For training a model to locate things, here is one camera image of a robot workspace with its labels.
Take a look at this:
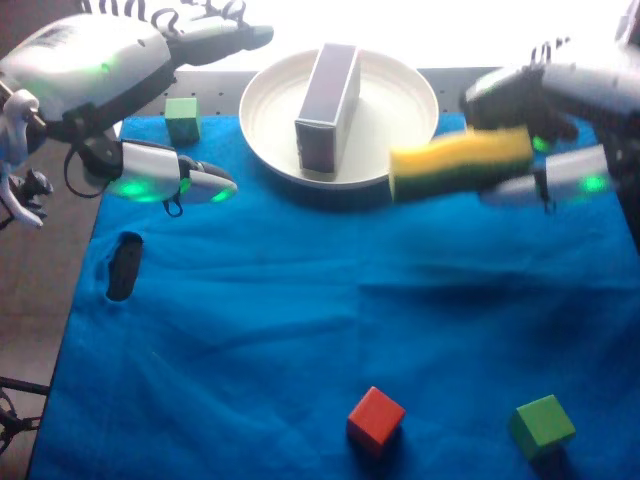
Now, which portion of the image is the yellow green sponge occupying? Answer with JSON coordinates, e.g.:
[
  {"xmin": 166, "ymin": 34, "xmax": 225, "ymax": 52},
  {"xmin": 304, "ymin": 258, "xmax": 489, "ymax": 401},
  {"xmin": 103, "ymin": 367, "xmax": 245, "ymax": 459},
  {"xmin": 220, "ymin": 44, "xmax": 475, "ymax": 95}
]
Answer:
[{"xmin": 387, "ymin": 125, "xmax": 535, "ymax": 204}]

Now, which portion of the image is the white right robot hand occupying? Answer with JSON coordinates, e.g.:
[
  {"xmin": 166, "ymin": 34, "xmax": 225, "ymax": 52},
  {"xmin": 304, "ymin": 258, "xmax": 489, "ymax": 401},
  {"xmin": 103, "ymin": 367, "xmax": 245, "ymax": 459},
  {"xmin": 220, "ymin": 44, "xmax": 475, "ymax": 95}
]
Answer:
[{"xmin": 0, "ymin": 0, "xmax": 275, "ymax": 206}]

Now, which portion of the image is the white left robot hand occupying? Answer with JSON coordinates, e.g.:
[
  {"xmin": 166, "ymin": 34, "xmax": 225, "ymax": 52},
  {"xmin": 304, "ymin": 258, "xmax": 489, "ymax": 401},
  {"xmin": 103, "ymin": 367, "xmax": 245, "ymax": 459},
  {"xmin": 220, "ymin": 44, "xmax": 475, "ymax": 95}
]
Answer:
[{"xmin": 458, "ymin": 9, "xmax": 640, "ymax": 214}]

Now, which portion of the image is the black tripod stand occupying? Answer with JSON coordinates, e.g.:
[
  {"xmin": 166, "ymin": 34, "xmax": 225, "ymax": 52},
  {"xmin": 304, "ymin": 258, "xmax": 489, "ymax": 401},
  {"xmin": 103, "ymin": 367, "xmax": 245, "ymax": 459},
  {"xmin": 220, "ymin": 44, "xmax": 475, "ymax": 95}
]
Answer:
[{"xmin": 0, "ymin": 377, "xmax": 51, "ymax": 454}]

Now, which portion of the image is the blue cloth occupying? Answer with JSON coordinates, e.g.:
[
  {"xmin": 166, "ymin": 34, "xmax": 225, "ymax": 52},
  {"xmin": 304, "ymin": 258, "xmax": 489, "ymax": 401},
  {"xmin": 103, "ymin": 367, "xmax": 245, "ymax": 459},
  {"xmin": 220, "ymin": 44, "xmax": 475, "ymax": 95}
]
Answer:
[{"xmin": 27, "ymin": 112, "xmax": 640, "ymax": 480}]

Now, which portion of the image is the round white plate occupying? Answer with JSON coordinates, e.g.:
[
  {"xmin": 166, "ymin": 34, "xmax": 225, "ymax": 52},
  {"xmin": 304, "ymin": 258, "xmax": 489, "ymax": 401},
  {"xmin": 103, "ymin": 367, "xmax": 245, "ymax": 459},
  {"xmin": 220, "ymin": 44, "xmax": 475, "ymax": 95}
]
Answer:
[{"xmin": 238, "ymin": 48, "xmax": 441, "ymax": 190}]

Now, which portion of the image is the black oval object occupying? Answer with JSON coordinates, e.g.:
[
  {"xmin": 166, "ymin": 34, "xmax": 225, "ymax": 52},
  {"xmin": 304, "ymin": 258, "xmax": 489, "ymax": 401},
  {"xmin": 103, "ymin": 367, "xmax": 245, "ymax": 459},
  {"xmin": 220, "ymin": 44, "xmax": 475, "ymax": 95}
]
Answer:
[{"xmin": 104, "ymin": 231, "xmax": 145, "ymax": 303}]

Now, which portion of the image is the green block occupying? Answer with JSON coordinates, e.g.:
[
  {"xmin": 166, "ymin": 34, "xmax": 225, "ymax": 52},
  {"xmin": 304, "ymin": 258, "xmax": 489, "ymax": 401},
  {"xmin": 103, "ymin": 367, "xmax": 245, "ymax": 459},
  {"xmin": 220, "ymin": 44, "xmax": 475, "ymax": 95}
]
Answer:
[
  {"xmin": 163, "ymin": 97, "xmax": 203, "ymax": 147},
  {"xmin": 508, "ymin": 393, "xmax": 577, "ymax": 461}
]

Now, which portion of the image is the plain red block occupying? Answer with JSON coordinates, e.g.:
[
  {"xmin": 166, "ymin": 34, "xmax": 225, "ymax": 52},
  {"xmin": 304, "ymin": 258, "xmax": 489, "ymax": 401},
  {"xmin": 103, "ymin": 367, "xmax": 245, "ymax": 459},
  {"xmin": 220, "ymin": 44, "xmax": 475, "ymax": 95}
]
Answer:
[{"xmin": 346, "ymin": 385, "xmax": 407, "ymax": 451}]

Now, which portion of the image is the white box with speaker picture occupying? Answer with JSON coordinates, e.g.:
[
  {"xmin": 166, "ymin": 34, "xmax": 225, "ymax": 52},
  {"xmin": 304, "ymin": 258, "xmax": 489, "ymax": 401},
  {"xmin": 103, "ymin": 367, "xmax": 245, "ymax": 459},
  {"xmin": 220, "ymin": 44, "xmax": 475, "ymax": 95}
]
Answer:
[{"xmin": 293, "ymin": 42, "xmax": 362, "ymax": 175}]

